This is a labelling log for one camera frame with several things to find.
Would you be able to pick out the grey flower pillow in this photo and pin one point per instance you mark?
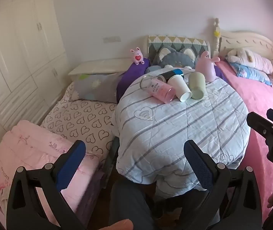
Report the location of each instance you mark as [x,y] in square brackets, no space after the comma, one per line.
[95,86]

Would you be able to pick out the white wardrobe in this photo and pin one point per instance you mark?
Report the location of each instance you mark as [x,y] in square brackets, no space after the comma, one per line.
[19,52]

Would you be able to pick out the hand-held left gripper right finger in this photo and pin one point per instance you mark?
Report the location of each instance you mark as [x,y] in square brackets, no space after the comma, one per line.
[199,166]

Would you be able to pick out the pale green cup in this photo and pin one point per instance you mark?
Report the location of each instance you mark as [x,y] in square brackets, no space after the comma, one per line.
[197,83]

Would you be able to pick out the grey striped white blanket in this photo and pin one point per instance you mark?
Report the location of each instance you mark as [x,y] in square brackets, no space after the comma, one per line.
[175,129]

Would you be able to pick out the person's left hand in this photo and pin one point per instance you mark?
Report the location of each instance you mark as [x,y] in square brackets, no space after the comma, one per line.
[117,225]

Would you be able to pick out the cream wooden headboard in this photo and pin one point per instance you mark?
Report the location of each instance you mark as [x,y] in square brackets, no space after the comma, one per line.
[247,38]

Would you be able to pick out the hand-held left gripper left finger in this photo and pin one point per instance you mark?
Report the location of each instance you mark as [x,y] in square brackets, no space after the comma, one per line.
[69,166]

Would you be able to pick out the blue printed pillow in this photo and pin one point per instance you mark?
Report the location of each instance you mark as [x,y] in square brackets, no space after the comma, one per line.
[251,74]

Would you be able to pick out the folded pink quilt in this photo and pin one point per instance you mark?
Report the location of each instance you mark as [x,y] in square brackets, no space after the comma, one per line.
[31,148]

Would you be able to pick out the white wall socket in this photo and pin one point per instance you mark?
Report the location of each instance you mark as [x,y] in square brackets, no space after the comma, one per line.
[112,38]

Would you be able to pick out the grey cat cushion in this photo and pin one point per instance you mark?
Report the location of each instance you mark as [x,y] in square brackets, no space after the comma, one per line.
[175,57]

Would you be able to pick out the pink bed blanket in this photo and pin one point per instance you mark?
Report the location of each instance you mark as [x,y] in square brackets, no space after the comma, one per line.
[259,100]

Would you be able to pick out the small pink plush toy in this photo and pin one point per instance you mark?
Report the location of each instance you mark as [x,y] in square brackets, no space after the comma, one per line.
[137,57]

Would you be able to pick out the white bedside cabinet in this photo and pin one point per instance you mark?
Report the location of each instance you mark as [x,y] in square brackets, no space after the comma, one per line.
[98,67]

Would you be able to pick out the pink glass cup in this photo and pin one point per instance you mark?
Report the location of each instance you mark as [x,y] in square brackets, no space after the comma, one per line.
[160,89]

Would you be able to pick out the triangle patterned cushion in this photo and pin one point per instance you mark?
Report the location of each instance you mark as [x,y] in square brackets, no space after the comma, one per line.
[175,40]

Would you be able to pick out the white paper cup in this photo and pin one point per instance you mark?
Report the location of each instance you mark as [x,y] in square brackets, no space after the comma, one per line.
[178,86]

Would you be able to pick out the black and blue cup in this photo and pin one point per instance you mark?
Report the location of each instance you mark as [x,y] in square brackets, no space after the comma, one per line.
[172,73]

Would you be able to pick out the white plush dog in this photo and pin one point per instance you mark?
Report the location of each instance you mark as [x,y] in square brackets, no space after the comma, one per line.
[254,60]

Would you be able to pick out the person's leg in dark trousers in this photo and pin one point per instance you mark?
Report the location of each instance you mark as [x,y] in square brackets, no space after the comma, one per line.
[129,203]

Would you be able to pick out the heart print bed sheet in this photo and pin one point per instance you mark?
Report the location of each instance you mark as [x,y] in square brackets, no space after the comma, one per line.
[79,117]

